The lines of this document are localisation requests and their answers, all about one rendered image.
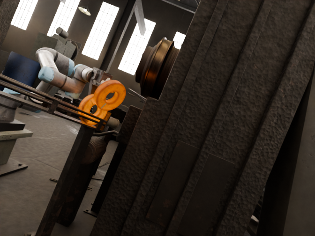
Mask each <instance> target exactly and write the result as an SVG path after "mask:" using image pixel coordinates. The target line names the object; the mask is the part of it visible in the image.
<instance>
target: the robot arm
mask: <svg viewBox="0 0 315 236"><path fill-rule="evenodd" d="M36 59H37V61H38V62H39V63H40V66H41V70H40V72H39V74H38V78H39V79H40V80H42V81H41V82H40V84H39V85H38V86H37V88H36V89H37V90H39V91H42V92H44V93H46V94H49V93H50V91H51V90H52V89H53V87H54V86H56V87H58V88H60V89H62V90H64V91H65V95H67V96H68V97H71V98H73V99H77V98H78V97H79V95H80V94H81V93H82V90H83V88H84V86H85V85H86V83H87V82H88V83H90V85H89V93H88V95H91V94H94V93H95V91H96V89H97V88H98V86H99V85H101V84H102V83H103V82H105V81H108V80H112V78H113V76H112V75H111V74H109V73H107V72H106V71H103V70H100V69H98V68H95V67H93V69H91V68H89V67H87V66H85V65H81V64H79V65H76V66H75V64H74V62H73V61H72V60H71V59H69V58H67V57H66V56H64V55H62V54H60V53H59V52H57V51H55V50H54V49H51V48H40V49H38V50H37V52H36ZM74 66H75V67H74ZM73 71H74V76H73V78H72V79H71V78H69V77H68V76H70V75H71V74H72V72H73ZM3 92H6V93H8V94H11V95H14V96H16V97H19V98H21V99H24V100H27V101H29V102H32V103H35V104H38V105H42V103H43V102H41V101H38V100H36V99H33V98H31V97H28V96H25V95H23V94H20V93H17V92H15V91H12V90H10V89H7V88H4V90H3ZM17 107H18V108H22V109H25V110H28V111H31V112H35V113H39V112H40V111H41V110H38V109H35V108H32V107H29V106H27V105H24V104H21V103H18V102H15V101H12V100H10V99H7V98H4V97H1V96H0V120H4V121H10V122H13V121H14V119H15V111H16V109H17Z"/></svg>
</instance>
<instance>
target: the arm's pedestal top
mask: <svg viewBox="0 0 315 236"><path fill-rule="evenodd" d="M32 135H33V132H31V131H29V130H27V129H23V130H20V131H5V132H0V140H10V139H18V138H27V137H32Z"/></svg>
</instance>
